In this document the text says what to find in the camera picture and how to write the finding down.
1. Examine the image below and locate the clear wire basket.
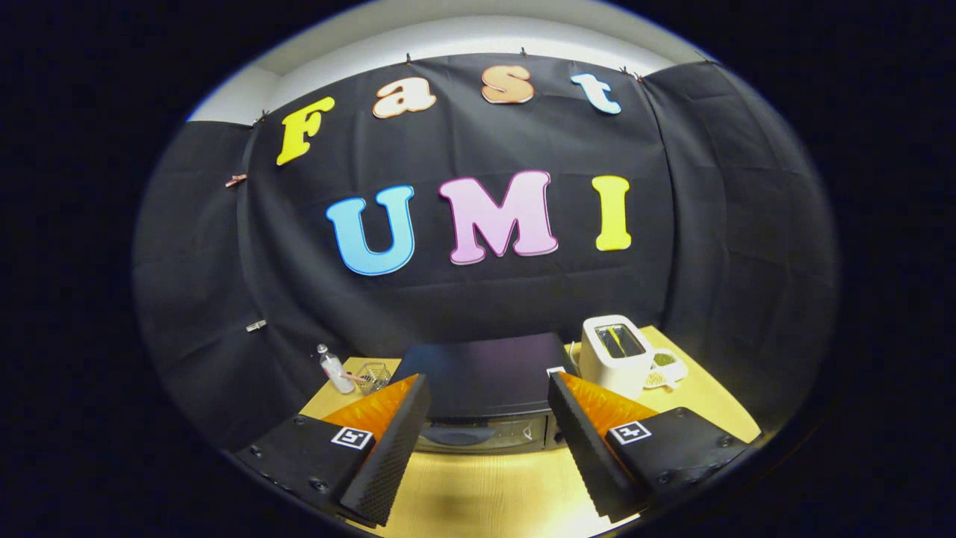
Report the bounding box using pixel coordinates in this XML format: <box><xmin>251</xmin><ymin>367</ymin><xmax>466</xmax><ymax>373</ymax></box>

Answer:
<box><xmin>354</xmin><ymin>362</ymin><xmax>392</xmax><ymax>395</ymax></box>

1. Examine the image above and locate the clear plastic bottle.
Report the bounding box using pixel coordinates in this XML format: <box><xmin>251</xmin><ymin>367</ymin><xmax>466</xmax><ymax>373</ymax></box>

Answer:
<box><xmin>316</xmin><ymin>344</ymin><xmax>356</xmax><ymax>395</ymax></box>

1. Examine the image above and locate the white pop-up toaster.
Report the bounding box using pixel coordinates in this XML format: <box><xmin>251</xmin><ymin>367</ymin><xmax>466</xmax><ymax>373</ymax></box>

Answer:
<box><xmin>578</xmin><ymin>315</ymin><xmax>655</xmax><ymax>401</ymax></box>

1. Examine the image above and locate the black toaster oven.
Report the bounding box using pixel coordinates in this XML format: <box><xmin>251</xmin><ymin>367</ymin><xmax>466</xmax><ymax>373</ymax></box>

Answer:
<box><xmin>388</xmin><ymin>333</ymin><xmax>580</xmax><ymax>455</ymax></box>

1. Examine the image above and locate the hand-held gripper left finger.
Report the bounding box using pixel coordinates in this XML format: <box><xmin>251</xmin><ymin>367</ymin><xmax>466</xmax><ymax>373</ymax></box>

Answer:
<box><xmin>235</xmin><ymin>374</ymin><xmax>432</xmax><ymax>528</ymax></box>

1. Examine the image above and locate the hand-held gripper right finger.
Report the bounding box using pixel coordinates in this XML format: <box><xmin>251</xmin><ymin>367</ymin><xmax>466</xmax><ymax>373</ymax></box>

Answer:
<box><xmin>547</xmin><ymin>371</ymin><xmax>750</xmax><ymax>524</ymax></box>

